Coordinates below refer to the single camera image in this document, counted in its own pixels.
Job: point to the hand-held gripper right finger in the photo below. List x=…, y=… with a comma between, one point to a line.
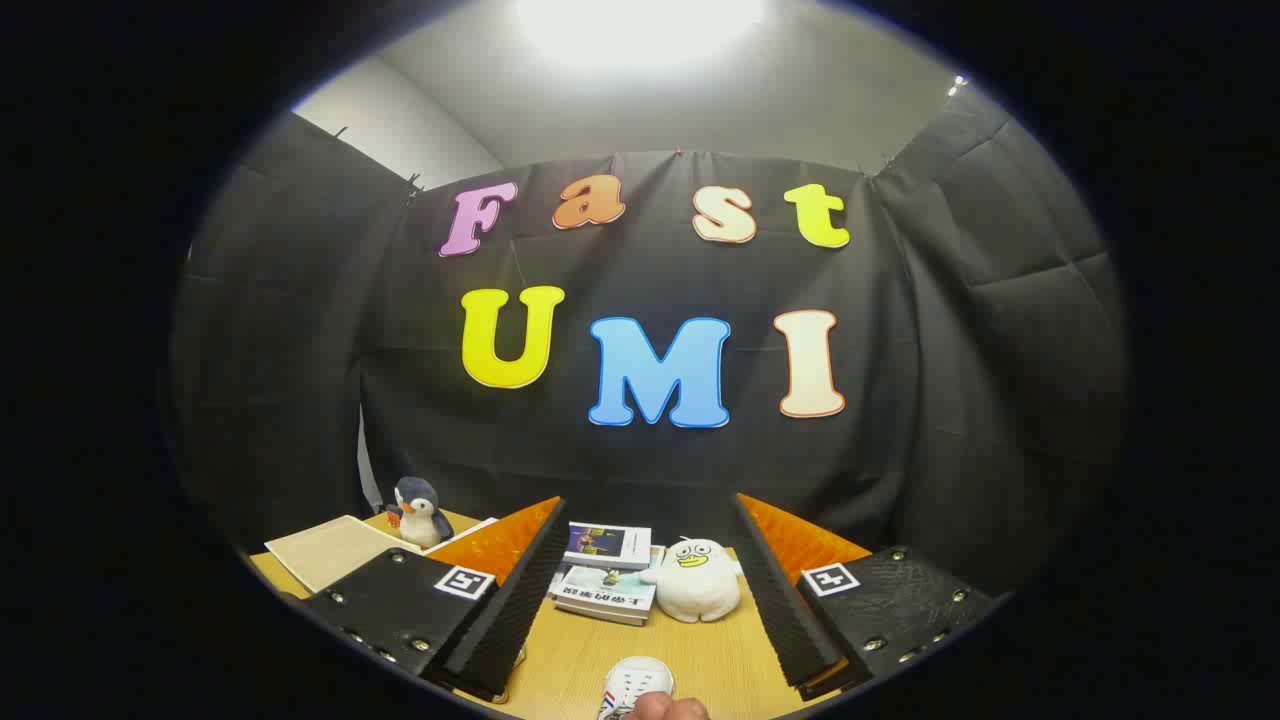
x=785, y=620

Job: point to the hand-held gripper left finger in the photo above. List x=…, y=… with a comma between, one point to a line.
x=510, y=620

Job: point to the white striped canvas shoe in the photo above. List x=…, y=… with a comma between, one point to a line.
x=640, y=680

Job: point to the beige fabric storage box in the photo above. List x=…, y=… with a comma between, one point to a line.
x=330, y=555

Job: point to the white duck plush toy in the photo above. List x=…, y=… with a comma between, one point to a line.
x=695, y=585

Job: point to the pale teal cover book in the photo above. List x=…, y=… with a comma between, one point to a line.
x=605, y=597

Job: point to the white portrait cover book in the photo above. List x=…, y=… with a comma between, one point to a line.
x=460, y=535

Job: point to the blue photo cover book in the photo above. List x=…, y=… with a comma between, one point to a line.
x=605, y=545

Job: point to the blue penguin plush toy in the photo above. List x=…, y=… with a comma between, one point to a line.
x=420, y=515

